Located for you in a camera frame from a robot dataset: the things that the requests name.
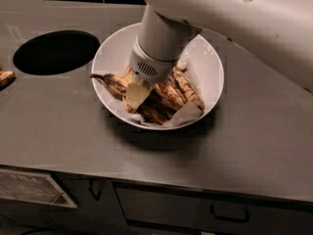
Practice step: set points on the middle dark spotted banana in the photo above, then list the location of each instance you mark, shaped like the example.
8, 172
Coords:
161, 104

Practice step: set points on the white bowl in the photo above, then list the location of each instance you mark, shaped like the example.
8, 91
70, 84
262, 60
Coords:
204, 70

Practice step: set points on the spotted banana with stem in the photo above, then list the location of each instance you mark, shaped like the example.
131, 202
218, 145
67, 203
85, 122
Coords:
117, 85

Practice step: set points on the black cabinet door handle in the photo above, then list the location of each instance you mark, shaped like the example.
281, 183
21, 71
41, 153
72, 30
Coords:
95, 189

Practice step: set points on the long curved spotted banana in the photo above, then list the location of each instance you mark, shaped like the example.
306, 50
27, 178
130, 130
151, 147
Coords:
171, 89

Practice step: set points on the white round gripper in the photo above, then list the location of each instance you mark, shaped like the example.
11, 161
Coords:
151, 67

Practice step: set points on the white paper bowl liner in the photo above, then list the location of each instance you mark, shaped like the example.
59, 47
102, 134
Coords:
187, 113

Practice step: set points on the framed sign on cabinet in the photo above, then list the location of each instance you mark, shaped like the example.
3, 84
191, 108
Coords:
33, 187

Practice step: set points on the banana at left edge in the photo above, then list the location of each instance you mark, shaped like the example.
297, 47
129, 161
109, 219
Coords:
6, 77

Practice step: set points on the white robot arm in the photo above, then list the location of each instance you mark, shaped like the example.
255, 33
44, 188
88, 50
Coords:
277, 32

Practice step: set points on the round black counter hole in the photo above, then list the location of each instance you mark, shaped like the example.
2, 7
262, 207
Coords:
56, 52

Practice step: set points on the grey cabinet drawer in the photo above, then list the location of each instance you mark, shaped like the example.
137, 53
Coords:
191, 209

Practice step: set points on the right spotted banana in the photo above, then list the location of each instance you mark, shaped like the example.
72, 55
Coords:
187, 88

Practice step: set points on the black drawer handle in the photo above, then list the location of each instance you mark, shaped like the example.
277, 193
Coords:
229, 213

